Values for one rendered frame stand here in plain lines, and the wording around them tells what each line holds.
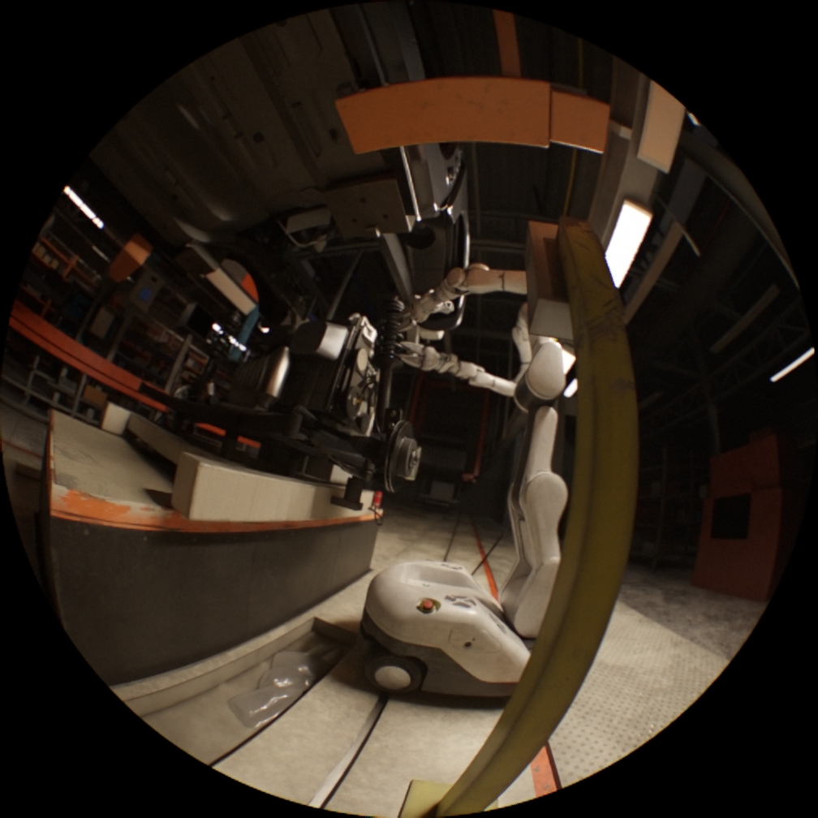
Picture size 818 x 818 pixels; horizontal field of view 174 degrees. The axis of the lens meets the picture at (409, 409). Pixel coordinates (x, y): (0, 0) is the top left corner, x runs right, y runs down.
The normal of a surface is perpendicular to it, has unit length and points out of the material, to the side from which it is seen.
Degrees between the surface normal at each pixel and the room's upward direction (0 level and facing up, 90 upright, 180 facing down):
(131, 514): 90
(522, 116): 180
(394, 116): 180
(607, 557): 90
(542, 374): 89
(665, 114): 153
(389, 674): 90
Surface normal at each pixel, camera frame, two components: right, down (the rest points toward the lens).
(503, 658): -0.09, -0.31
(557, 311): -0.21, 0.94
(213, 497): 0.96, 0.13
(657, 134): -0.61, 0.78
